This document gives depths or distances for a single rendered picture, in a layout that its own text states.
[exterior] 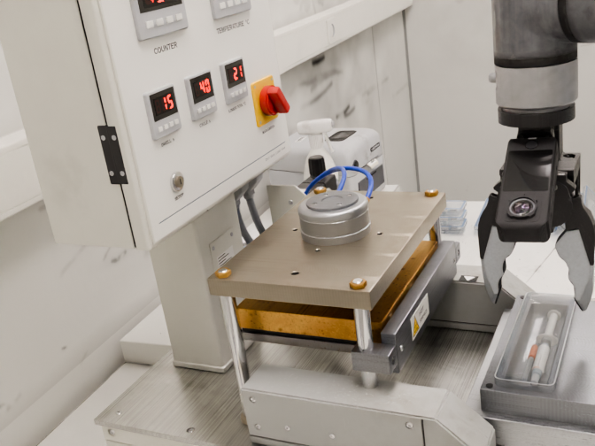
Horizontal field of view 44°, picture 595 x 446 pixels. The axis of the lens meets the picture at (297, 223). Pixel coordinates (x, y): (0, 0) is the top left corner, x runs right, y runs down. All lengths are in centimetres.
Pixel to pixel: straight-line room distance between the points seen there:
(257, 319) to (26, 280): 52
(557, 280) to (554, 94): 82
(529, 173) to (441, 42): 254
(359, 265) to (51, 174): 33
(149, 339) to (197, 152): 61
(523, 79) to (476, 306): 34
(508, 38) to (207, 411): 52
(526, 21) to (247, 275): 36
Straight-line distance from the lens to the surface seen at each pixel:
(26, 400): 126
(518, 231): 67
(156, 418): 90
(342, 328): 76
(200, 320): 93
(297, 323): 78
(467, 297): 95
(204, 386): 93
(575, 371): 78
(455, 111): 328
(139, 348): 137
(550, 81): 71
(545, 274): 152
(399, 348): 74
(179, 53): 80
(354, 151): 174
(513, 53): 71
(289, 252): 80
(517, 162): 72
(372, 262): 75
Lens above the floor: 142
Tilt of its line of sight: 21 degrees down
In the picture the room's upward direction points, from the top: 9 degrees counter-clockwise
